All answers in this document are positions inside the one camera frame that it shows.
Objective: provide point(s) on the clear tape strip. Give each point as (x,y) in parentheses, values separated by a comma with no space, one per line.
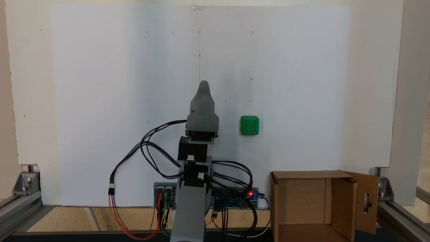
(198,7)

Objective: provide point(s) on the aluminium frame rail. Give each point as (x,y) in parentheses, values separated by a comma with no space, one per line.
(399,218)
(16,210)

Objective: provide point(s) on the blue circuit board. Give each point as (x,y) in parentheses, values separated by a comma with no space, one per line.
(231,198)

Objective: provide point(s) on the green dice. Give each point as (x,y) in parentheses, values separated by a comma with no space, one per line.
(249,125)

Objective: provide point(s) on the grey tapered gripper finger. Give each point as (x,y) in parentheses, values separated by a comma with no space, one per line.
(203,101)

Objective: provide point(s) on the large white paper sheet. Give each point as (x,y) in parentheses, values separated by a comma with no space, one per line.
(100,84)

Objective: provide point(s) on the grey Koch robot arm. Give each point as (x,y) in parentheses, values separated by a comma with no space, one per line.
(189,208)

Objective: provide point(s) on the metal corner bracket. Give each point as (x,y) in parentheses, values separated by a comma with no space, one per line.
(26,183)
(384,190)

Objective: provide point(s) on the open cardboard box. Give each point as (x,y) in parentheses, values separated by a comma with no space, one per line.
(302,198)

